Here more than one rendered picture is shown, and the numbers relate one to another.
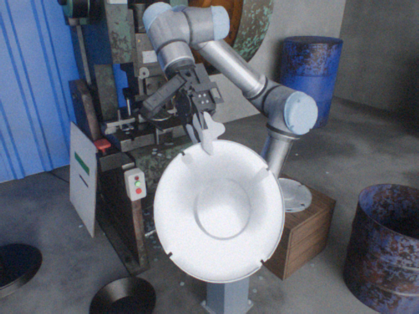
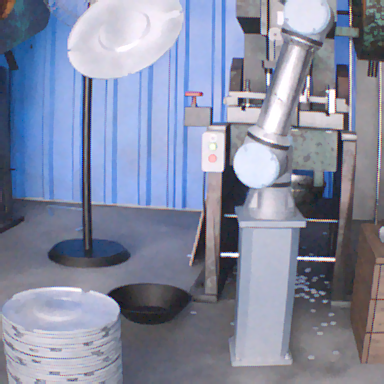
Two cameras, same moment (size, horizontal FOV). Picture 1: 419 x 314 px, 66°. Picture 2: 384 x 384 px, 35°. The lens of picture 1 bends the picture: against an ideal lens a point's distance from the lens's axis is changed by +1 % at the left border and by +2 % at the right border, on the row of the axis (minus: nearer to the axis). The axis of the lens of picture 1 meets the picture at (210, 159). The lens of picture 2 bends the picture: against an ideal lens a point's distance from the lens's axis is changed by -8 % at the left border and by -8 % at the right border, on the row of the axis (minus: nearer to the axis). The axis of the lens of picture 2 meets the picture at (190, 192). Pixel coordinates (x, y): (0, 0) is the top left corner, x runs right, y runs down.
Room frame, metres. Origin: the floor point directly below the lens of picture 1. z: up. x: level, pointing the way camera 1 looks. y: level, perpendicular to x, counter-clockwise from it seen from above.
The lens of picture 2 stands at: (-0.40, -1.22, 0.87)
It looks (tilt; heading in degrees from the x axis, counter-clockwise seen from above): 12 degrees down; 46
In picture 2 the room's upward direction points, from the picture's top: 1 degrees clockwise
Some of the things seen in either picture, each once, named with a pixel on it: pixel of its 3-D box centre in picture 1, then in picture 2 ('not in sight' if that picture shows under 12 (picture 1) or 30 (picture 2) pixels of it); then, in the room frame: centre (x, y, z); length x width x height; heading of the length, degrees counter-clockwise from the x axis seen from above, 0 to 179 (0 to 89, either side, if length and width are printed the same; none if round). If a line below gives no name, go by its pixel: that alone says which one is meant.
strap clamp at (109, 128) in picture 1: (118, 119); (245, 92); (1.53, 0.48, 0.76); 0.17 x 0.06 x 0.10; 125
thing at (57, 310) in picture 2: not in sight; (59, 309); (0.34, -0.02, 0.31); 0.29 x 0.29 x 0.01
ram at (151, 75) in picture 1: (146, 61); (287, 25); (1.59, 0.31, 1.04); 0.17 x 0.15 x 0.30; 35
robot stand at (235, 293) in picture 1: (227, 271); (265, 287); (1.02, -0.08, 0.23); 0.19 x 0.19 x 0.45; 46
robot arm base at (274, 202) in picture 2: not in sight; (270, 196); (1.02, -0.08, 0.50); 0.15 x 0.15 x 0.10
